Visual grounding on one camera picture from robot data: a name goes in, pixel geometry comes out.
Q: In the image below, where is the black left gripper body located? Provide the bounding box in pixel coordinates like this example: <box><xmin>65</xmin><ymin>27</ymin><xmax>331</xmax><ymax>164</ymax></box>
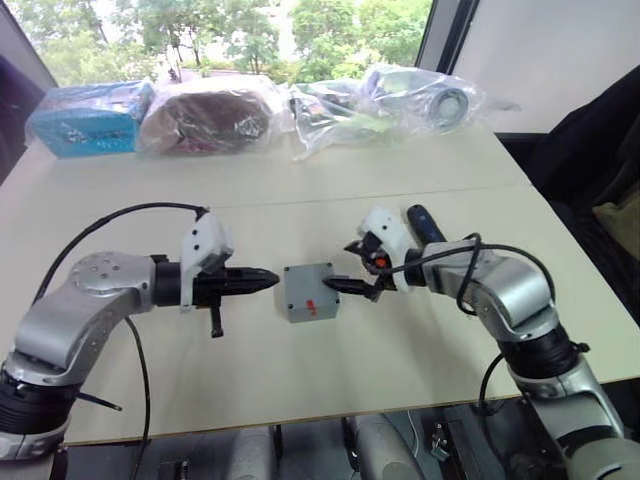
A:
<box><xmin>191</xmin><ymin>266</ymin><xmax>240</xmax><ymax>340</ymax></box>

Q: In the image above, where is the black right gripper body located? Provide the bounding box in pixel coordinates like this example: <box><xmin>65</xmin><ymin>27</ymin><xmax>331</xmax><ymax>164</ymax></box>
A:
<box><xmin>359</xmin><ymin>233</ymin><xmax>397</xmax><ymax>302</ymax></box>

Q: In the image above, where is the grey box lid with screws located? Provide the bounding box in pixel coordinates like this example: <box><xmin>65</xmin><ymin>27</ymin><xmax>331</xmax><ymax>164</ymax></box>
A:
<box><xmin>282</xmin><ymin>260</ymin><xmax>342</xmax><ymax>315</ymax></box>

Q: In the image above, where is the grey plastic junction box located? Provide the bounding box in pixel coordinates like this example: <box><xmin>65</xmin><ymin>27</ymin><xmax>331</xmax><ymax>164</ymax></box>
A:
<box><xmin>286</xmin><ymin>295</ymin><xmax>343</xmax><ymax>326</ymax></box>

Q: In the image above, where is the blue box in plastic bag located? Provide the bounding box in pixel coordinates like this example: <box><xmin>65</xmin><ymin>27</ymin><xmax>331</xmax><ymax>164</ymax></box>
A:
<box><xmin>23</xmin><ymin>79</ymin><xmax>157</xmax><ymax>160</ymax></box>

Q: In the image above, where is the clear bag with mixed items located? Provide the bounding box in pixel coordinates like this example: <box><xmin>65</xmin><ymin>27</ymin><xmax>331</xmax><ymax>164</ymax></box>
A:
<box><xmin>288</xmin><ymin>79</ymin><xmax>396</xmax><ymax>162</ymax></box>

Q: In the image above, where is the grey rounded shape under table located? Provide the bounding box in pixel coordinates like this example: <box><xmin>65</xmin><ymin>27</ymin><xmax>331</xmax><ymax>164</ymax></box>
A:
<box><xmin>217</xmin><ymin>424</ymin><xmax>277</xmax><ymax>480</ymax></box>
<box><xmin>347</xmin><ymin>413</ymin><xmax>427</xmax><ymax>480</ymax></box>

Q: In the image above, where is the brown item in plastic bag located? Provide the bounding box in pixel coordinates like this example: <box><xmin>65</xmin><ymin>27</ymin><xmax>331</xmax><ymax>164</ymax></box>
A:
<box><xmin>135</xmin><ymin>75</ymin><xmax>284</xmax><ymax>157</ymax></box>

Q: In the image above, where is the clear bag with grey round part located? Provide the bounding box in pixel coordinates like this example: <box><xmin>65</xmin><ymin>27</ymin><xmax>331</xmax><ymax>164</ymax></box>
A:
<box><xmin>359</xmin><ymin>63</ymin><xmax>489</xmax><ymax>135</ymax></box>

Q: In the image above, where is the olive green cushion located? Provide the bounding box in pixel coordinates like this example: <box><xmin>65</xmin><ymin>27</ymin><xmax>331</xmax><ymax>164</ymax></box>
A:
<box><xmin>591</xmin><ymin>183</ymin><xmax>640</xmax><ymax>262</ymax></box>

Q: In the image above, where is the black upholstered chair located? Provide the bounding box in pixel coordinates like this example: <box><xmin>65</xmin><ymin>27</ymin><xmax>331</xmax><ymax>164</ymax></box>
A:
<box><xmin>522</xmin><ymin>73</ymin><xmax>640</xmax><ymax>286</ymax></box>

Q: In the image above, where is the dark purple fabric object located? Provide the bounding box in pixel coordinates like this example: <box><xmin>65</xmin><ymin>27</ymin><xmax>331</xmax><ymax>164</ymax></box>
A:
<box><xmin>0</xmin><ymin>53</ymin><xmax>32</xmax><ymax>187</ymax></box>

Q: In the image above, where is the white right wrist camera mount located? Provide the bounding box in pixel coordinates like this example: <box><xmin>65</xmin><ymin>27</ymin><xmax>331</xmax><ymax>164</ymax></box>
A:
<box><xmin>355</xmin><ymin>203</ymin><xmax>427</xmax><ymax>292</ymax></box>

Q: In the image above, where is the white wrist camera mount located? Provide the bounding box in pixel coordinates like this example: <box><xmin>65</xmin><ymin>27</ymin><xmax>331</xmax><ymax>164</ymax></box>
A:
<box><xmin>178</xmin><ymin>208</ymin><xmax>236</xmax><ymax>314</ymax></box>
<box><xmin>355</xmin><ymin>203</ymin><xmax>427</xmax><ymax>292</ymax></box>

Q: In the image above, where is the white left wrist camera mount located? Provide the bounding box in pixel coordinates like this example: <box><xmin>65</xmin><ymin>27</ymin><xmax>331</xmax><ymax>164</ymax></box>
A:
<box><xmin>178</xmin><ymin>208</ymin><xmax>236</xmax><ymax>314</ymax></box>

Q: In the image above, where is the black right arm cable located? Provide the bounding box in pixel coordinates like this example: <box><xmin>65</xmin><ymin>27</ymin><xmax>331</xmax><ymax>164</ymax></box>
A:
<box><xmin>387</xmin><ymin>231</ymin><xmax>556</xmax><ymax>454</ymax></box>

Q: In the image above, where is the black cable tie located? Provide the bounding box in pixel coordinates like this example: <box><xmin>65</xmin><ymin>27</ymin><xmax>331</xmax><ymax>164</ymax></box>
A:
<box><xmin>77</xmin><ymin>391</ymin><xmax>124</xmax><ymax>412</ymax></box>

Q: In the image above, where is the dark window frame post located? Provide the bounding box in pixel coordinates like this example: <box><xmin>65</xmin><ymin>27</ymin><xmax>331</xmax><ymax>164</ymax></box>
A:
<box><xmin>413</xmin><ymin>0</ymin><xmax>475</xmax><ymax>76</ymax></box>

